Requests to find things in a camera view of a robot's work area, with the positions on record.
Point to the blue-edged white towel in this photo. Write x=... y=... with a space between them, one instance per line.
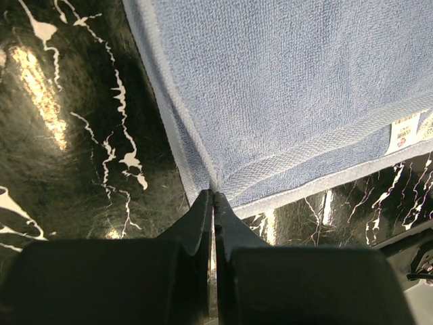
x=269 y=102

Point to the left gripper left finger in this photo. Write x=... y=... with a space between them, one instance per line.
x=193 y=233

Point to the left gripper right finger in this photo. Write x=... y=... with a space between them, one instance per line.
x=244 y=268

